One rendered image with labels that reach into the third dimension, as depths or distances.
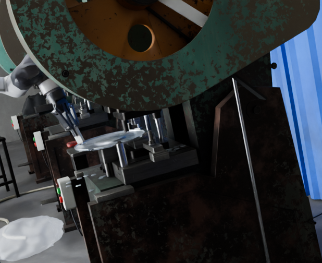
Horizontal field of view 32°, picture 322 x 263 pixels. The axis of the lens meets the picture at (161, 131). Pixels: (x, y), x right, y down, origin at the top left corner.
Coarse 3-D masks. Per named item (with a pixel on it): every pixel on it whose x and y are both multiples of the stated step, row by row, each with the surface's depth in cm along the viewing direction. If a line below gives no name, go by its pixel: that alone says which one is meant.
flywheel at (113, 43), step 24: (72, 0) 179; (96, 0) 181; (120, 0) 181; (144, 0) 174; (168, 0) 183; (192, 0) 190; (96, 24) 182; (120, 24) 184; (144, 24) 187; (192, 24) 191; (120, 48) 185; (168, 48) 190
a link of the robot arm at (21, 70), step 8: (24, 64) 225; (32, 64) 226; (16, 72) 223; (24, 72) 223; (32, 72) 225; (40, 72) 226; (16, 80) 223; (24, 80) 223; (32, 80) 224; (40, 80) 229; (24, 88) 227
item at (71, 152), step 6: (72, 150) 224; (96, 150) 220; (102, 150) 223; (108, 150) 223; (114, 150) 224; (72, 156) 217; (102, 156) 223; (108, 156) 223; (114, 156) 224; (102, 162) 227; (108, 162) 224; (102, 168) 230; (108, 168) 224; (108, 174) 224
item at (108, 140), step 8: (104, 136) 240; (112, 136) 233; (120, 136) 228; (128, 136) 228; (136, 136) 224; (80, 144) 234; (88, 144) 230; (96, 144) 224; (104, 144) 222; (112, 144) 218
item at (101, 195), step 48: (240, 96) 214; (240, 144) 216; (288, 144) 222; (144, 192) 207; (192, 192) 213; (240, 192) 218; (288, 192) 224; (96, 240) 207; (144, 240) 209; (192, 240) 215; (240, 240) 221; (288, 240) 227
